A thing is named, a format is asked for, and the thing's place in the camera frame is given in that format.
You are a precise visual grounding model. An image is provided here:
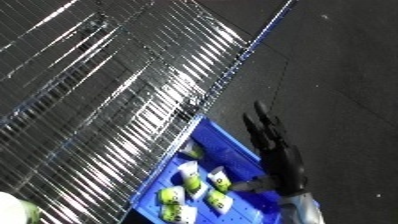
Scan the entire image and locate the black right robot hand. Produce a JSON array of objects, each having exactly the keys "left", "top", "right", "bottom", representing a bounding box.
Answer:
[{"left": 229, "top": 99, "right": 311, "bottom": 198}]

